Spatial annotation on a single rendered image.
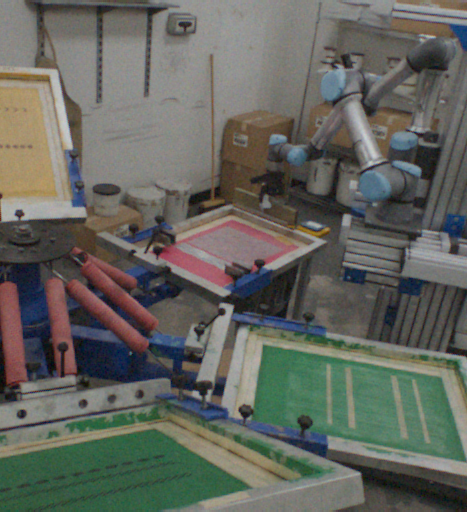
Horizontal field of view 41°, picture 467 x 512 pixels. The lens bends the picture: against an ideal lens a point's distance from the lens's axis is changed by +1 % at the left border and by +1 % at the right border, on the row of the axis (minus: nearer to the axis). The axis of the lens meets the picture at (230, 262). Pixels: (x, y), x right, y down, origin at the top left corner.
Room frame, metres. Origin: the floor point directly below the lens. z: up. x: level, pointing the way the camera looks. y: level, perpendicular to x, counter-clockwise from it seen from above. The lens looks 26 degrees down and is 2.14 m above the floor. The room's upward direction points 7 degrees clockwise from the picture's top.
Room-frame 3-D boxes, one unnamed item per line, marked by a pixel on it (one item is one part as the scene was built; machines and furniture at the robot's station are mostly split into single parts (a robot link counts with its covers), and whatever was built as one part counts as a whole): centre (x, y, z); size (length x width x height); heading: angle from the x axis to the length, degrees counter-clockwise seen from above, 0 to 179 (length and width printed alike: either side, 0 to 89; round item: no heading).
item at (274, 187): (2.72, -0.15, 1.23); 0.09 x 0.08 x 0.12; 56
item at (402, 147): (2.88, -0.72, 1.42); 0.13 x 0.12 x 0.14; 144
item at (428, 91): (2.98, -0.80, 1.63); 0.15 x 0.12 x 0.55; 144
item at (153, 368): (1.61, 0.00, 0.90); 1.24 x 0.06 x 0.06; 86
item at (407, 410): (1.59, -0.28, 1.05); 1.08 x 0.61 x 0.23; 86
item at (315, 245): (2.53, 0.02, 0.97); 0.79 x 0.58 x 0.04; 146
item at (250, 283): (2.17, -0.07, 0.98); 0.30 x 0.05 x 0.07; 146
